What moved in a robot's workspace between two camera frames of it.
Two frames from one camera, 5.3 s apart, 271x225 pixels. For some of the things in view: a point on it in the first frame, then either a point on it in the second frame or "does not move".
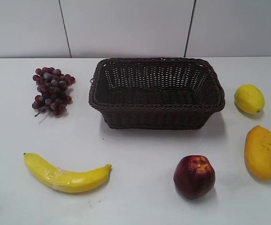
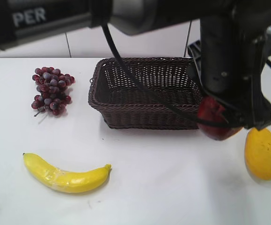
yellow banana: [65, 181] does not move
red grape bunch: [54, 88] does not move
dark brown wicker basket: [156, 93] does not move
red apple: [194, 176] -> [210, 108]
